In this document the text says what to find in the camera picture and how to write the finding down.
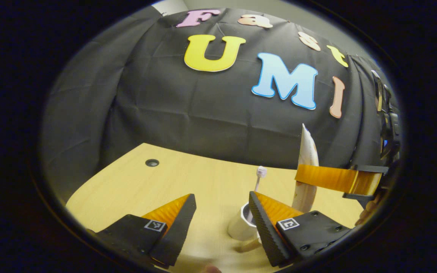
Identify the white toothpaste tube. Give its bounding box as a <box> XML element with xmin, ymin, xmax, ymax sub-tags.
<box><xmin>291</xmin><ymin>124</ymin><xmax>319</xmax><ymax>213</ymax></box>

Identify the white toothbrush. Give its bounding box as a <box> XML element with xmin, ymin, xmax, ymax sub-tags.
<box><xmin>247</xmin><ymin>166</ymin><xmax>267</xmax><ymax>222</ymax></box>

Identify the light wooden desktop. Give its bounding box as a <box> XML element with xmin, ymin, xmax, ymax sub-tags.
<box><xmin>66</xmin><ymin>143</ymin><xmax>365</xmax><ymax>273</ymax></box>

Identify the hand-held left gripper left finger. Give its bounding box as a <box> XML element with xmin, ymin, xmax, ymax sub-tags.
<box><xmin>88</xmin><ymin>193</ymin><xmax>197</xmax><ymax>269</ymax></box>

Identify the black backdrop cloth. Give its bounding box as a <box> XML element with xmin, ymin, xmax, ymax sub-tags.
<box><xmin>40</xmin><ymin>6</ymin><xmax>401</xmax><ymax>203</ymax></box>

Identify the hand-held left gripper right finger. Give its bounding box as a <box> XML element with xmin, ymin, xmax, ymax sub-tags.
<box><xmin>248</xmin><ymin>191</ymin><xmax>352</xmax><ymax>267</ymax></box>

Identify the white cup with wooden handle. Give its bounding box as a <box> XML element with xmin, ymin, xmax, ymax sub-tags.
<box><xmin>227</xmin><ymin>203</ymin><xmax>263</xmax><ymax>253</ymax></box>

